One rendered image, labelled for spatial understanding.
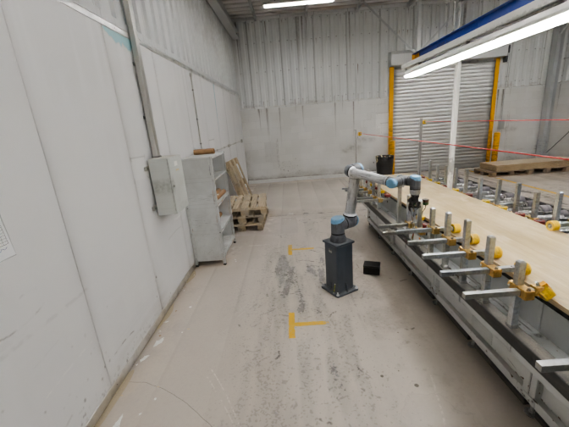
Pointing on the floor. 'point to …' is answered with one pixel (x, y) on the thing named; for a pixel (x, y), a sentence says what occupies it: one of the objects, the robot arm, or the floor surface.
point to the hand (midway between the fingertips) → (412, 215)
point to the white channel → (461, 60)
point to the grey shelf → (202, 247)
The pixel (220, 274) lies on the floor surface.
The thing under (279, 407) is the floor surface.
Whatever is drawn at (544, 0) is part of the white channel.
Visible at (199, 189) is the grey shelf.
